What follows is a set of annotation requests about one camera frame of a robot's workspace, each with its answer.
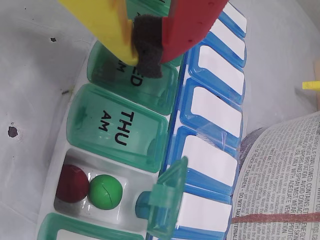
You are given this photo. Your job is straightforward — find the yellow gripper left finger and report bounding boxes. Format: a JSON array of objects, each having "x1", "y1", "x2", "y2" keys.
[{"x1": 57, "y1": 0, "x2": 140, "y2": 67}]

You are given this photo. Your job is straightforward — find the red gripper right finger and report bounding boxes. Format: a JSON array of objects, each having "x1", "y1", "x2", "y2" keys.
[{"x1": 131, "y1": 0, "x2": 230, "y2": 80}]

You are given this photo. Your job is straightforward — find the green blue weekly pill organizer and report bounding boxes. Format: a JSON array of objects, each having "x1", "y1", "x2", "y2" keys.
[{"x1": 36, "y1": 0, "x2": 248, "y2": 240}]

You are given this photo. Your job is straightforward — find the red round pill ball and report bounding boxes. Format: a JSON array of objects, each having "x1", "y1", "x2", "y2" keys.
[{"x1": 56, "y1": 164, "x2": 90, "y2": 204}]

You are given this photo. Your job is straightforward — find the green round pill ball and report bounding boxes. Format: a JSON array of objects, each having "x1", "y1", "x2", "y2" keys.
[{"x1": 88, "y1": 174, "x2": 124, "y2": 211}]

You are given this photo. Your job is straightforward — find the white tablecloth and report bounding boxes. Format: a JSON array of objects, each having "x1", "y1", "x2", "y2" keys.
[{"x1": 0, "y1": 0, "x2": 320, "y2": 240}]

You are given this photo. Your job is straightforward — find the small yellow plastic piece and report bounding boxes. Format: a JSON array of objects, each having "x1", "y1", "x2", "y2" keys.
[{"x1": 301, "y1": 80, "x2": 320, "y2": 91}]

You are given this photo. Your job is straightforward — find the round clear labelled container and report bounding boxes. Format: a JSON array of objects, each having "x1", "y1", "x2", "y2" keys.
[{"x1": 231, "y1": 111, "x2": 320, "y2": 240}]

